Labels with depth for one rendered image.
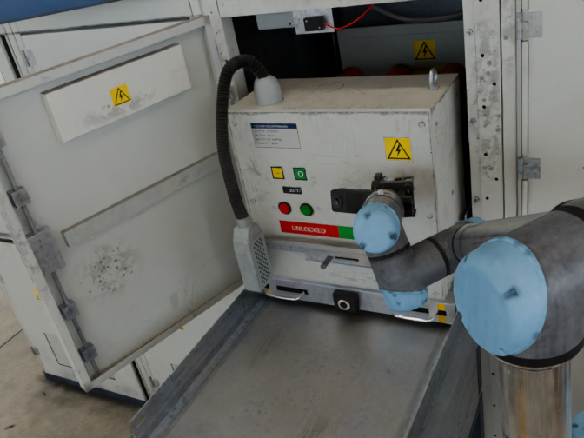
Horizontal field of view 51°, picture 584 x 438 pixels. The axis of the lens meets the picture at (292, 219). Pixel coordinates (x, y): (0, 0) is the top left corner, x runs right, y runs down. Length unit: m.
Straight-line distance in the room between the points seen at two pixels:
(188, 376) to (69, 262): 0.38
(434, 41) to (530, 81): 0.74
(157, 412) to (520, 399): 0.87
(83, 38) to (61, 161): 0.51
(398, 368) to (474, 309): 0.73
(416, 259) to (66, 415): 2.17
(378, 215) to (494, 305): 0.37
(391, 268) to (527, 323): 0.41
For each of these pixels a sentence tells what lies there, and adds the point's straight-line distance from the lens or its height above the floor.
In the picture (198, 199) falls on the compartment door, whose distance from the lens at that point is 1.66.
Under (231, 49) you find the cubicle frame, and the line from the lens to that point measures 1.61.
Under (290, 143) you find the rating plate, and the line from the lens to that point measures 1.41.
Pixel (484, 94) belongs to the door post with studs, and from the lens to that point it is 1.38.
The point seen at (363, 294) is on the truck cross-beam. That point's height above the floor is 0.92.
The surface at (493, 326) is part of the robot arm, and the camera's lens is 0.70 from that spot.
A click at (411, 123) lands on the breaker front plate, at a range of 1.28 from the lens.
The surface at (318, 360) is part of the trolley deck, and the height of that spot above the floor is 0.85.
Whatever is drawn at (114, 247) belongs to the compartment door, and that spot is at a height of 1.14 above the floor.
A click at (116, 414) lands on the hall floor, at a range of 2.85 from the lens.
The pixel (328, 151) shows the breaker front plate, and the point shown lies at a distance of 1.38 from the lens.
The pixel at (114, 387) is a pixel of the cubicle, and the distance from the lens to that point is 2.83.
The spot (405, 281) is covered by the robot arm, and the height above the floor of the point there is 1.22.
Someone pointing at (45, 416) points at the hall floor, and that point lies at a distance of 3.03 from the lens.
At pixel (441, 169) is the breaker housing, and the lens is 1.36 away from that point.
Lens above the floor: 1.83
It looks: 28 degrees down
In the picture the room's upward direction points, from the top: 12 degrees counter-clockwise
